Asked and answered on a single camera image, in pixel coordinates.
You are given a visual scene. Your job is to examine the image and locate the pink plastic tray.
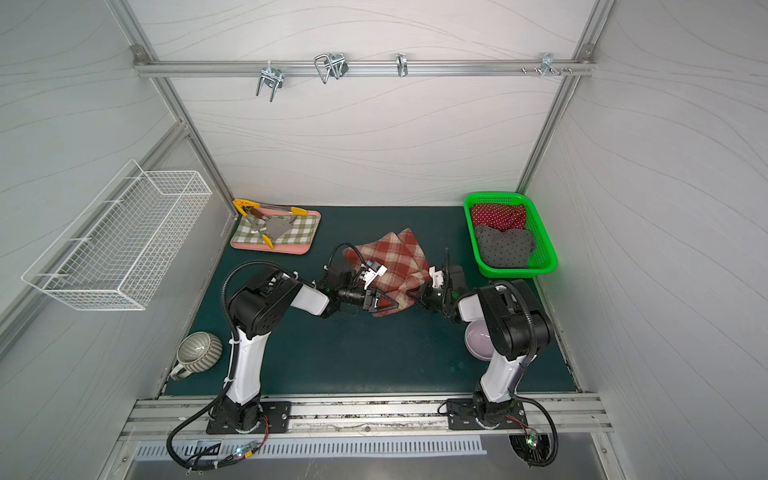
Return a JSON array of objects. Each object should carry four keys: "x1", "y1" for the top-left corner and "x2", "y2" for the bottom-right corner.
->
[{"x1": 230, "y1": 210, "x2": 322, "y2": 255}]

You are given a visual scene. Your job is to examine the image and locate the red plaid skirt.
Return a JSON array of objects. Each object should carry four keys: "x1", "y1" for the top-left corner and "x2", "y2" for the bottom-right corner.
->
[{"x1": 357, "y1": 228, "x2": 431, "y2": 318}]

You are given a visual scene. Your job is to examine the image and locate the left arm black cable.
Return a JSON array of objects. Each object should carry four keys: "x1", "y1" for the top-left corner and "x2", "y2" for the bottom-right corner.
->
[{"x1": 165, "y1": 241, "x2": 370, "y2": 472}]

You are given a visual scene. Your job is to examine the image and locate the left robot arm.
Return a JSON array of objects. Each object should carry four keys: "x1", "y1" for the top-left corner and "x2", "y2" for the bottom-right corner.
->
[{"x1": 214, "y1": 260, "x2": 399, "y2": 432}]

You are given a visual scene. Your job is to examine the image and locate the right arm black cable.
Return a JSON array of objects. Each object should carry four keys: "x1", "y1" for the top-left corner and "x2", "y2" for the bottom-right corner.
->
[{"x1": 488, "y1": 280, "x2": 560, "y2": 469}]

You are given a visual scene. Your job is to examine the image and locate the grey ribbed mug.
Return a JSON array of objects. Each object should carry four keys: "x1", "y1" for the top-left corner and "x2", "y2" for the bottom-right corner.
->
[{"x1": 169, "y1": 331, "x2": 223, "y2": 381}]

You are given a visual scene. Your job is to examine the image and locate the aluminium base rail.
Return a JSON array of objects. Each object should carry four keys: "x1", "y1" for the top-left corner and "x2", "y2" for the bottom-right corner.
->
[{"x1": 119, "y1": 393, "x2": 613, "y2": 441}]

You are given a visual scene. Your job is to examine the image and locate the wooden handled metal spatula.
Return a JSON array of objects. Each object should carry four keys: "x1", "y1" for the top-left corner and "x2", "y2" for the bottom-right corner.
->
[{"x1": 246, "y1": 207, "x2": 292, "y2": 244}]

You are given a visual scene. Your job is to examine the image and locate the yellow tipped metal tongs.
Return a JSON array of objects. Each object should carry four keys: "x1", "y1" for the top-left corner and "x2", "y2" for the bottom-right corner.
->
[{"x1": 233, "y1": 199, "x2": 309, "y2": 249}]

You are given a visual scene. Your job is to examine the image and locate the metal hook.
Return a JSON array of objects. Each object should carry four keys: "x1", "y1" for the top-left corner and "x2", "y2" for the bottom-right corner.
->
[
  {"x1": 313, "y1": 53, "x2": 349, "y2": 84},
  {"x1": 255, "y1": 64, "x2": 284, "y2": 102},
  {"x1": 520, "y1": 53, "x2": 573, "y2": 78},
  {"x1": 395, "y1": 53, "x2": 408, "y2": 78}
]

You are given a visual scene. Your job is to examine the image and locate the lilac bowl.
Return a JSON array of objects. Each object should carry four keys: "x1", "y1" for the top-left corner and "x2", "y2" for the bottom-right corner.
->
[{"x1": 464, "y1": 320, "x2": 495, "y2": 362}]

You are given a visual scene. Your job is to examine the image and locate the white wire basket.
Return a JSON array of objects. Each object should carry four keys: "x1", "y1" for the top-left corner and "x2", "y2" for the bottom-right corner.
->
[{"x1": 21, "y1": 160, "x2": 212, "y2": 311}]

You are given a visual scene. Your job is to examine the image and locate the green plastic basket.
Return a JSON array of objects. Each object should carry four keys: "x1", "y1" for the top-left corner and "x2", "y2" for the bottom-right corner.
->
[{"x1": 463, "y1": 192, "x2": 558, "y2": 278}]

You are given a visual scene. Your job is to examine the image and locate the aluminium cross rail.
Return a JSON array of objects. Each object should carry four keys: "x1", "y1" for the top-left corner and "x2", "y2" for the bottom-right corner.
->
[{"x1": 135, "y1": 57, "x2": 597, "y2": 79}]

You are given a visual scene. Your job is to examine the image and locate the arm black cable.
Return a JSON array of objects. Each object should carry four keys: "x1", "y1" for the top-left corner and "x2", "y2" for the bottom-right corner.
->
[
  {"x1": 488, "y1": 280, "x2": 560, "y2": 469},
  {"x1": 165, "y1": 241, "x2": 370, "y2": 472}
]

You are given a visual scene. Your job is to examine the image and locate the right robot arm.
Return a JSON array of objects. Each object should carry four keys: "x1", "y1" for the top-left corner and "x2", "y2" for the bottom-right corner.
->
[{"x1": 406, "y1": 264, "x2": 555, "y2": 429}]

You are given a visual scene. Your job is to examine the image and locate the white vented cable duct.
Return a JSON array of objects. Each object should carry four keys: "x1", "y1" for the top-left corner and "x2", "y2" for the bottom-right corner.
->
[{"x1": 134, "y1": 435, "x2": 487, "y2": 461}]

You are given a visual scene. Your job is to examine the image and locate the red dotted skirt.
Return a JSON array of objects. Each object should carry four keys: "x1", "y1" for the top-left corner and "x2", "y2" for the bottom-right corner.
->
[{"x1": 469, "y1": 203, "x2": 527, "y2": 232}]

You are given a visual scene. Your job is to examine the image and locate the green checkered cloth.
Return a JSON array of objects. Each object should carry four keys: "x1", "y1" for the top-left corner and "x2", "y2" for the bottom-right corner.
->
[{"x1": 230, "y1": 215, "x2": 320, "y2": 250}]

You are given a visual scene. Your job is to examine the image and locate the grey dotted skirt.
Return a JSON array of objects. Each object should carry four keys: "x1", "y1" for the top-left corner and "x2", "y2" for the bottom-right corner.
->
[{"x1": 475, "y1": 225, "x2": 536, "y2": 269}]

